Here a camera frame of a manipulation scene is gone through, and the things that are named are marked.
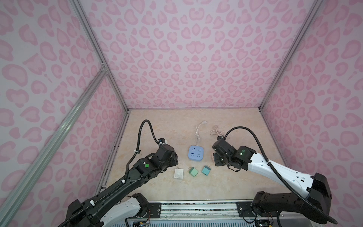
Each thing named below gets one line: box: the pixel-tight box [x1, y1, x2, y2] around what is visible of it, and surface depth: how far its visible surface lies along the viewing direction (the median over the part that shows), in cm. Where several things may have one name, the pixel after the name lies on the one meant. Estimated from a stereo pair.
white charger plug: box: [173, 166, 184, 179], surface depth 85 cm
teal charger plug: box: [202, 165, 211, 176], surface depth 87 cm
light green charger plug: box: [188, 166, 199, 178], surface depth 87 cm
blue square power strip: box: [188, 120, 208, 162], surface depth 95 cm
